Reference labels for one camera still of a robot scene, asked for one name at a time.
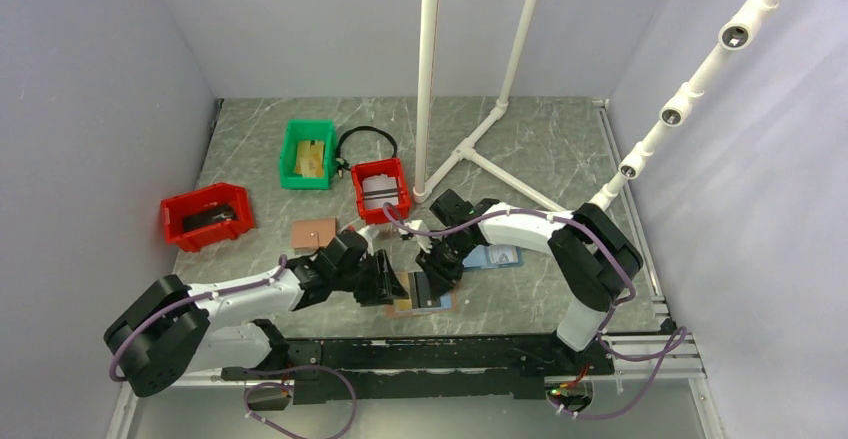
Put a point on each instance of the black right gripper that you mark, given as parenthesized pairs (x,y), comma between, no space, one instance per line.
(437,271)

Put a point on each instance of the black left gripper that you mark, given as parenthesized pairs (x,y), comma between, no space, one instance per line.
(384,286)

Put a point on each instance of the tan card holder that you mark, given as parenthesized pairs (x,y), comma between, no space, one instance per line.
(312,234)
(412,306)

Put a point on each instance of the blue card holder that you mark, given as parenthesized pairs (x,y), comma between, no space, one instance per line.
(493,257)

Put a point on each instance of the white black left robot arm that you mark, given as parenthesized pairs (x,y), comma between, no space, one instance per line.
(175,328)

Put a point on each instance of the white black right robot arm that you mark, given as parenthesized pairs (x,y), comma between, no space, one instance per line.
(598,262)

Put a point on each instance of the tan closed card holder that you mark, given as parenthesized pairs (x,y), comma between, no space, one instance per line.
(312,234)

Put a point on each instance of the white cards in red bin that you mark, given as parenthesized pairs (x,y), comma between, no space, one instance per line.
(378,190)

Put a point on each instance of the yellow cards in green bin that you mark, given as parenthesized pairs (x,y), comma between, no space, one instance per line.
(309,159)

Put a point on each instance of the small red bin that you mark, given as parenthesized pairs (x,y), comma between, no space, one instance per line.
(391,167)

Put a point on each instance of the green bin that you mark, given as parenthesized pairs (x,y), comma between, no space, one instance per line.
(300,130)

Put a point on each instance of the black item in red bin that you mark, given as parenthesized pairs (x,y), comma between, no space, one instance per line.
(214,215)

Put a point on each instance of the large red bin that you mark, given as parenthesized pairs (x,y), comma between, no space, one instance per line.
(174,209)

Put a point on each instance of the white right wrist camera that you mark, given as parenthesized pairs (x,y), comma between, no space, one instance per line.
(416,230)

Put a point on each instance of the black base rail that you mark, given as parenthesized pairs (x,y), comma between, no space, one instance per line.
(521,366)

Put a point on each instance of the white PVC camera pole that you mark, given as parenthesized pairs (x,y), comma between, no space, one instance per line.
(735,35)

